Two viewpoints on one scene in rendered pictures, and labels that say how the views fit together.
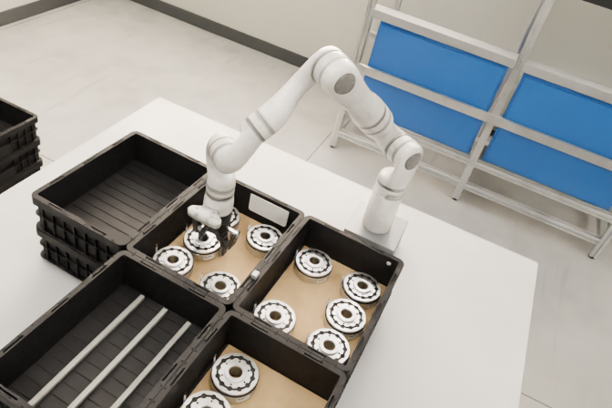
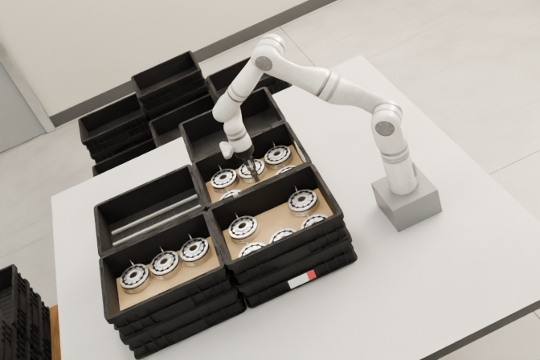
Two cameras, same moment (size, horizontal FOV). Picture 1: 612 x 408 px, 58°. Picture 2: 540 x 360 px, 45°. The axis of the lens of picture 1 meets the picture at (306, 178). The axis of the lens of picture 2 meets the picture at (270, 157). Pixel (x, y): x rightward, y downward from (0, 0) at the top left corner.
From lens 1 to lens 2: 1.75 m
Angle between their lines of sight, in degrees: 54
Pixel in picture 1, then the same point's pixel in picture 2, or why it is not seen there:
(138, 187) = (255, 127)
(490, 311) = (466, 294)
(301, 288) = (284, 216)
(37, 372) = (131, 218)
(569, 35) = not seen: outside the picture
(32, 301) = not seen: hidden behind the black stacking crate
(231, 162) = (217, 114)
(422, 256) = (452, 227)
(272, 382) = (213, 263)
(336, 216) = not seen: hidden behind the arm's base
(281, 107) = (240, 78)
